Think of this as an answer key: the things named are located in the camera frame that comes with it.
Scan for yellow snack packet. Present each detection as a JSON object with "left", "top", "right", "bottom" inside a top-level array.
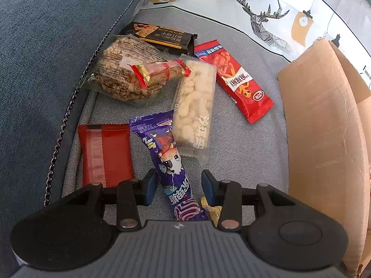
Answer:
[{"left": 201, "top": 196, "right": 222, "bottom": 227}]

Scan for plain red snack packet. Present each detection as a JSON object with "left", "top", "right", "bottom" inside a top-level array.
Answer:
[{"left": 78, "top": 124, "right": 134, "bottom": 188}]

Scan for purple cartoon snack packet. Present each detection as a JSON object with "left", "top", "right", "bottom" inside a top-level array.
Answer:
[{"left": 129, "top": 110, "right": 208, "bottom": 221}]

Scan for red shrimp snack packet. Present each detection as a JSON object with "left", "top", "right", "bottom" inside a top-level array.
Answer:
[{"left": 194, "top": 40, "right": 274, "bottom": 124}]

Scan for clear white puff snack bag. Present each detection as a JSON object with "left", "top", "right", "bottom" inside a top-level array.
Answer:
[{"left": 172, "top": 55, "right": 217, "bottom": 165}]

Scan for round rice cake bag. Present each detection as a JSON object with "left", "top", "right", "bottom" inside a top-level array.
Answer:
[{"left": 82, "top": 35, "right": 168, "bottom": 103}]

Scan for small red gold candy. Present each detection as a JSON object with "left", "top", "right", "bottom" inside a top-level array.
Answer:
[{"left": 130, "top": 59, "right": 191, "bottom": 88}]

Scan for black cracker package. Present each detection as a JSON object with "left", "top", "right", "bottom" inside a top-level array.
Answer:
[{"left": 119, "top": 21, "right": 198, "bottom": 57}]

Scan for brown cardboard box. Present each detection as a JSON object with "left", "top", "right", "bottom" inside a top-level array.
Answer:
[{"left": 278, "top": 38, "right": 370, "bottom": 277}]

